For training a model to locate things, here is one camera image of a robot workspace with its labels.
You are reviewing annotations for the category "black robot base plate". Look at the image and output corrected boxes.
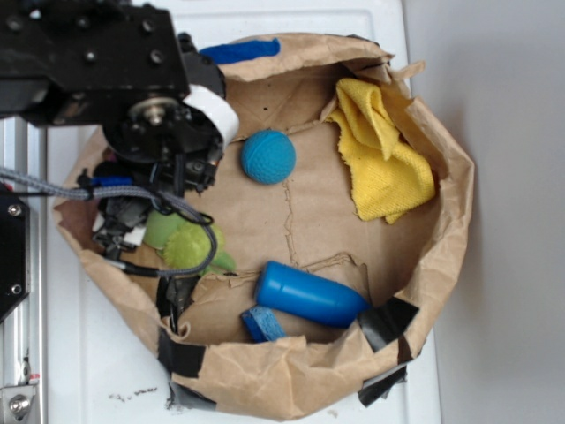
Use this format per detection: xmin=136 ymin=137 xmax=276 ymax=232
xmin=0 ymin=184 xmax=30 ymax=323

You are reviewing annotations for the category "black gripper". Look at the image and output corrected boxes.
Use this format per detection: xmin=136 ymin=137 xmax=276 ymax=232
xmin=91 ymin=33 xmax=240 ymax=261

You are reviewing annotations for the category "aluminium rail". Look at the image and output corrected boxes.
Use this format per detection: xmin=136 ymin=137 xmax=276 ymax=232
xmin=0 ymin=117 xmax=49 ymax=424

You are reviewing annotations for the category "yellow cloth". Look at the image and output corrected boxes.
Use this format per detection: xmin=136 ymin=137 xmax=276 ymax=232
xmin=326 ymin=78 xmax=436 ymax=224

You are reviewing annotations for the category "gray braided cable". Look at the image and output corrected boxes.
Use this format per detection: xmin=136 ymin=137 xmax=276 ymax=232
xmin=0 ymin=166 xmax=218 ymax=279

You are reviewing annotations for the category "green plush toy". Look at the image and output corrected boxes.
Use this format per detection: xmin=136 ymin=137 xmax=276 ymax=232
xmin=143 ymin=211 xmax=236 ymax=274

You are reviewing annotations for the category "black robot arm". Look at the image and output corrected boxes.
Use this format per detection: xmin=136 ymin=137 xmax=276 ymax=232
xmin=1 ymin=1 xmax=239 ymax=196

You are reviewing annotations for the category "teal rubber ball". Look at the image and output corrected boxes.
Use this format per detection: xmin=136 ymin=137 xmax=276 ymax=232
xmin=240 ymin=130 xmax=297 ymax=185

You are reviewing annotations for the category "blue tape strip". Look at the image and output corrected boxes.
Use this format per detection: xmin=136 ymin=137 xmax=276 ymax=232
xmin=200 ymin=38 xmax=281 ymax=64

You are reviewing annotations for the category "blue sponge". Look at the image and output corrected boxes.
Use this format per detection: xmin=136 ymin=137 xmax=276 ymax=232
xmin=241 ymin=306 xmax=287 ymax=343

